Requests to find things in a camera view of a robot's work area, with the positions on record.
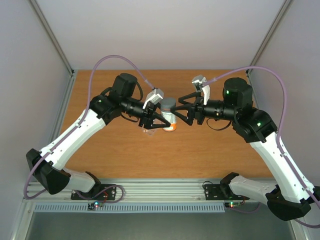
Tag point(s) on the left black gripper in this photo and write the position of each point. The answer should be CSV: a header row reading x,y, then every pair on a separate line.
x,y
148,117

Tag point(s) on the left small circuit board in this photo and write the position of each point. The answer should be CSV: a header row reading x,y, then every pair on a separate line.
x,y
96,205

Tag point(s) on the clear plastic pill organizer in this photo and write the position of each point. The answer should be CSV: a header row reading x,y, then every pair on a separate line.
x,y
149,132

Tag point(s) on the left aluminium corner post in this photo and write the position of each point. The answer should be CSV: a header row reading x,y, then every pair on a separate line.
x,y
48,30

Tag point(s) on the right aluminium corner post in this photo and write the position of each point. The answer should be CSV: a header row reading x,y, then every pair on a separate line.
x,y
280,15

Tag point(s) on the small circuit board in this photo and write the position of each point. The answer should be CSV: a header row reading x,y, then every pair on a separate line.
x,y
233,204
96,205

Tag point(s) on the right small circuit board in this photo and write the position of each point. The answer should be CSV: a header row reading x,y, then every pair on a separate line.
x,y
233,204

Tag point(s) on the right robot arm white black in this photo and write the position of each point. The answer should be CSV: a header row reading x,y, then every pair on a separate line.
x,y
292,195

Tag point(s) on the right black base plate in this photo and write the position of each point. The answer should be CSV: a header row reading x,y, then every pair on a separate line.
x,y
214,192

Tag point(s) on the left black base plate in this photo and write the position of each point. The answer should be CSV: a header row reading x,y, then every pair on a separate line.
x,y
107,192

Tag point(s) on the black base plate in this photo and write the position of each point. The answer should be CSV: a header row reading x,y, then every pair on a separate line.
x,y
107,192
214,192

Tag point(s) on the grey slotted cable duct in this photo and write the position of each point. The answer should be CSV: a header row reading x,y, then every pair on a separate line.
x,y
128,208

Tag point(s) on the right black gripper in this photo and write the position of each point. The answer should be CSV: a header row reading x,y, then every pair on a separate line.
x,y
199,107

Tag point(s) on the aluminium corner post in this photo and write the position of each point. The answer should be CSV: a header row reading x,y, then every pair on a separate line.
x,y
280,15
48,30

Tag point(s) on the aluminium front frame rail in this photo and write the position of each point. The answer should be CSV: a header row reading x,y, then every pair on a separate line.
x,y
146,190

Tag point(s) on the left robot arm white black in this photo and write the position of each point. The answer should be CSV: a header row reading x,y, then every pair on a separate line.
x,y
48,164

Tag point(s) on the orange pill bottle grey cap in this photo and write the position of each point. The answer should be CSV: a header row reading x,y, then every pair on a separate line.
x,y
165,106

